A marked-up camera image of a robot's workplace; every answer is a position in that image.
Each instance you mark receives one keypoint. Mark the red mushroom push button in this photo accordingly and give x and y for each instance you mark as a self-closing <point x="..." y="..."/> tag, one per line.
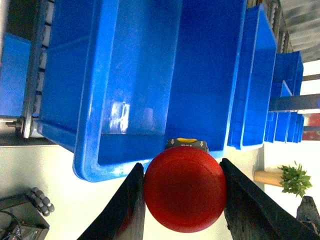
<point x="185" y="188"/>

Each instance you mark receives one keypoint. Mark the blue right target bin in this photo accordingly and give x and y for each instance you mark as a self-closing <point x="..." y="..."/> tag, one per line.
<point x="123" y="77"/>

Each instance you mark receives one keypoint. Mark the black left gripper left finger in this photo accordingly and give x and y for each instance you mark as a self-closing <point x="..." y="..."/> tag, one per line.
<point x="123" y="218"/>

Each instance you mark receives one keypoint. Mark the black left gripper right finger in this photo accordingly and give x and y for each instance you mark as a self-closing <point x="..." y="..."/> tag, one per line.
<point x="252" y="215"/>

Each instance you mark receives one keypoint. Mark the metal roller rack frame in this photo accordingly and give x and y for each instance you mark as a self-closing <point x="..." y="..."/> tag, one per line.
<point x="31" y="20"/>

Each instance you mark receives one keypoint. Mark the green potted plant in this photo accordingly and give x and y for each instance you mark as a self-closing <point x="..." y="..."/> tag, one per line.
<point x="294" y="180"/>

